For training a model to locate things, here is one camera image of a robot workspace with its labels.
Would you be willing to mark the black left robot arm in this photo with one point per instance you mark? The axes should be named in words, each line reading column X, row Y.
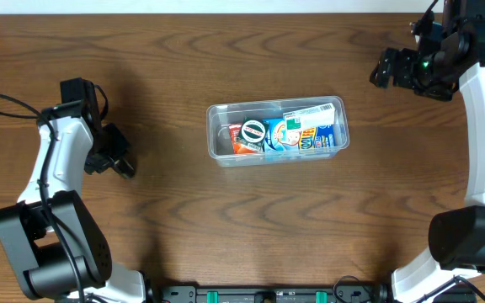
column 55, row 248

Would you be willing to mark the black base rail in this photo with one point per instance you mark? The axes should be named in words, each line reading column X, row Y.
column 357, row 292

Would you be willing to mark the clear plastic container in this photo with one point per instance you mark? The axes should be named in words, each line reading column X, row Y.
column 221, row 115

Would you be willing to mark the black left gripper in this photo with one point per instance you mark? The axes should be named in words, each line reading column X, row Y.
column 123, row 153

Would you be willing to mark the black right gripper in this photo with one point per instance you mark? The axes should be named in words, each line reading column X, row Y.
column 400, row 67

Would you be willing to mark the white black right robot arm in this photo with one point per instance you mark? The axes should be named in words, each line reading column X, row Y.
column 455, row 254

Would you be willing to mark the red medicine box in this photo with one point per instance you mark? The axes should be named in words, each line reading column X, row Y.
column 238, row 148

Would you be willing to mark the white capped dark bottle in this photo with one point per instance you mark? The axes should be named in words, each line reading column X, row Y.
column 124, row 168

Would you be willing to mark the white green box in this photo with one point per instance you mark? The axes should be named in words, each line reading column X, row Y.
column 308, row 118

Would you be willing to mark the small green square box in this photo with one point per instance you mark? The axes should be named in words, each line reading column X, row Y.
column 252, row 134

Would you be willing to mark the blue cool fever box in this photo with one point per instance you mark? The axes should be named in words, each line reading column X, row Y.
column 279, row 139

